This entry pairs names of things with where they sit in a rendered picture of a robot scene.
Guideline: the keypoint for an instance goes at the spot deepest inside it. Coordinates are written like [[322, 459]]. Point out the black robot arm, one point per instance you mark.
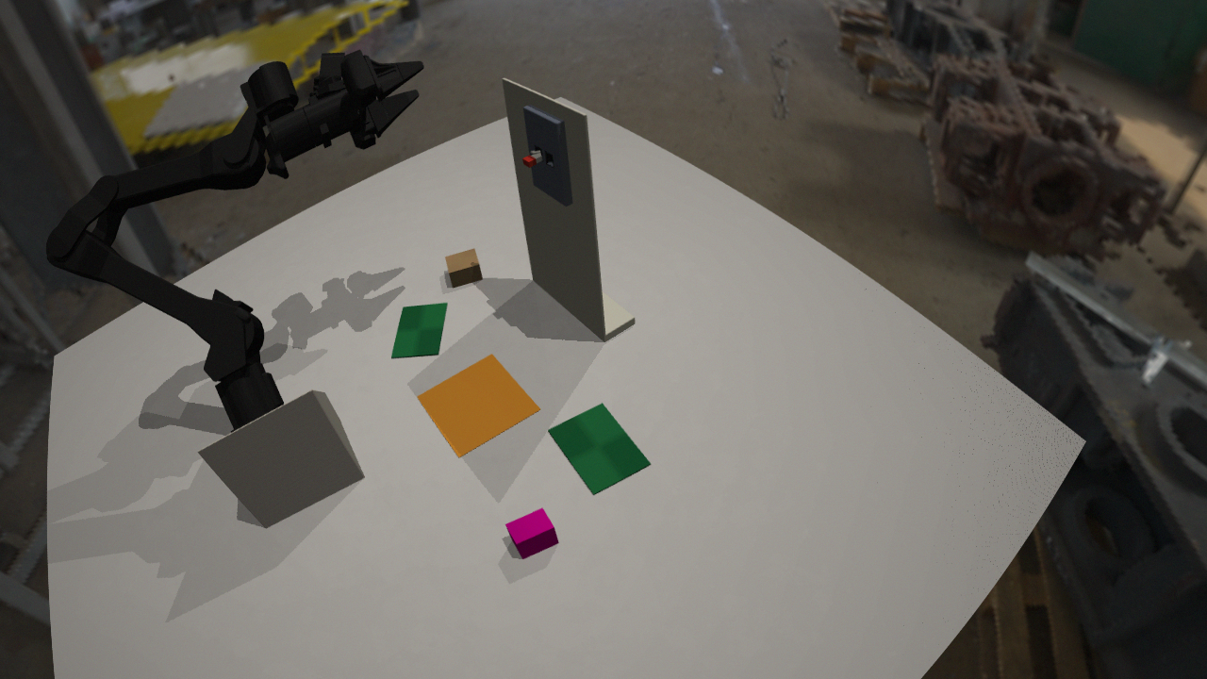
[[232, 162]]

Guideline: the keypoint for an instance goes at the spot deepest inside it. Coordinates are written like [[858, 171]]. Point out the brown box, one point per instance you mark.
[[463, 268]]

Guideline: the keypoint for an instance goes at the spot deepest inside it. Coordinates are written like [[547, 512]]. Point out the magenta block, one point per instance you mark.
[[532, 533]]

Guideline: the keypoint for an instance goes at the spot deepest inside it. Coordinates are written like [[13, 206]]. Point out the orange flat square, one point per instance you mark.
[[477, 405]]

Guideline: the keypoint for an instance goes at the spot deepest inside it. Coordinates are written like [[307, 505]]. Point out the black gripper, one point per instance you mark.
[[356, 108]]

